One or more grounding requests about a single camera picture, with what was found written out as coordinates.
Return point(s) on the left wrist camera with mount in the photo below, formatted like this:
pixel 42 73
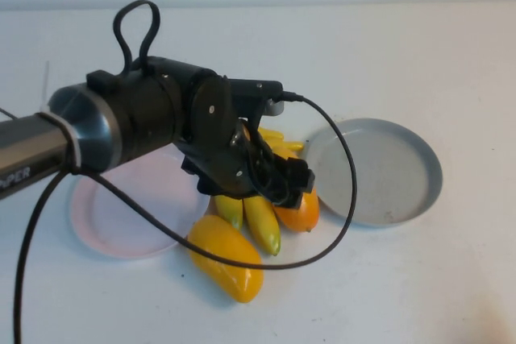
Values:
pixel 254 88

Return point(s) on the short-stemmed yellow banana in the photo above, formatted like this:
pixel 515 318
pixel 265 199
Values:
pixel 230 211

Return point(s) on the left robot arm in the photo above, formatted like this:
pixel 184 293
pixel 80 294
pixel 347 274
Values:
pixel 133 118

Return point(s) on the orange-tinted mango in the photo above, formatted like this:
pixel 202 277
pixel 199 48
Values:
pixel 300 215

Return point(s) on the yellow mango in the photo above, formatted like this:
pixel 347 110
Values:
pixel 230 283

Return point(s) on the grey-blue round plate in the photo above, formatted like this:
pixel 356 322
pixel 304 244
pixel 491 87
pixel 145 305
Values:
pixel 383 175

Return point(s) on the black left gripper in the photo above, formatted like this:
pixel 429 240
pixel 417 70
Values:
pixel 230 167

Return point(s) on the pink round plate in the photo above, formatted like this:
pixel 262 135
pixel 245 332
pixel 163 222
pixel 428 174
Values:
pixel 133 215

